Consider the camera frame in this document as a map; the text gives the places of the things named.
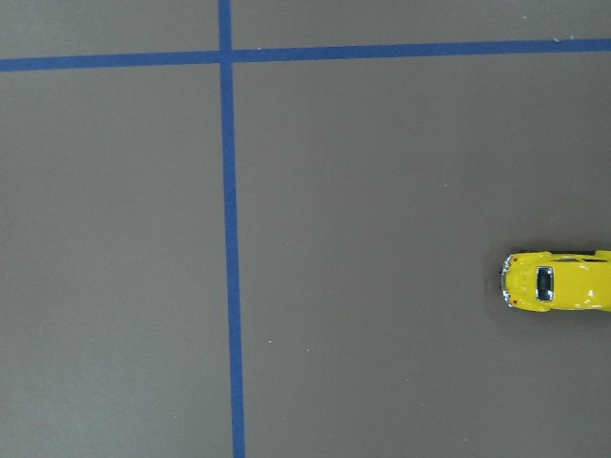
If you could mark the yellow beetle toy car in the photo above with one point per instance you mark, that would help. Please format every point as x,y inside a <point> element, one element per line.
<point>548,280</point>

